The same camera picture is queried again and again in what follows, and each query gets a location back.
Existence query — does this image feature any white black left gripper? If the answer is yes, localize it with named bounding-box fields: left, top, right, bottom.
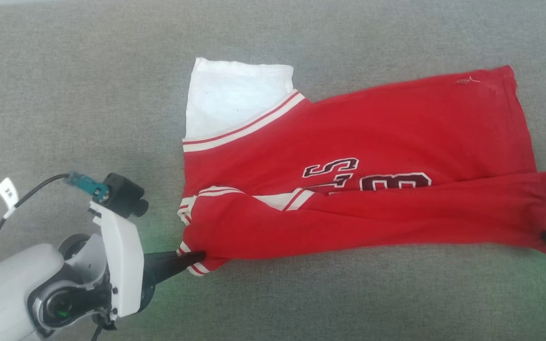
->
left=29, top=201, right=206, bottom=338

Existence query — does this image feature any red and white jersey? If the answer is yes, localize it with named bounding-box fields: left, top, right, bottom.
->
left=177, top=57, right=546, bottom=278

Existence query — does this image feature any teal left camera connector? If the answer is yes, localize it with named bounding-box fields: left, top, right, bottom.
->
left=64, top=172, right=109, bottom=199

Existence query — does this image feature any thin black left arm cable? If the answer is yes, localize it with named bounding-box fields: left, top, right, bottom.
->
left=0, top=173, right=71, bottom=267

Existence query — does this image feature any white cable label tag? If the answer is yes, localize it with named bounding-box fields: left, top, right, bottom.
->
left=0, top=178, right=19, bottom=219

